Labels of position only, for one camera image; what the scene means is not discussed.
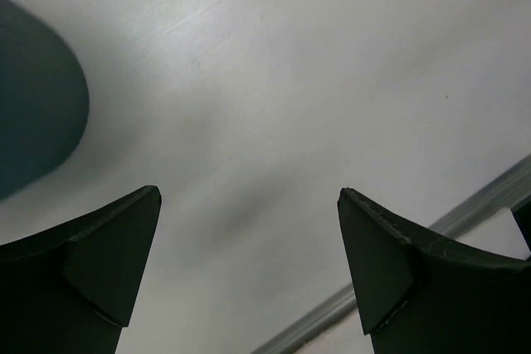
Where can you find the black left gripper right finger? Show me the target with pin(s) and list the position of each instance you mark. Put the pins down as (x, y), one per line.
(420, 292)

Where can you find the aluminium table edge rail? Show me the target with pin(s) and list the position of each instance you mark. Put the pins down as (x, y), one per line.
(508, 190)

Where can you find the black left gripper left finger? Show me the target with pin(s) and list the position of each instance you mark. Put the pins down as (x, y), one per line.
(72, 288)

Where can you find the dark teal plastic bin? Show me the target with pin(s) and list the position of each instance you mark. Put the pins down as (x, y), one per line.
(45, 99)

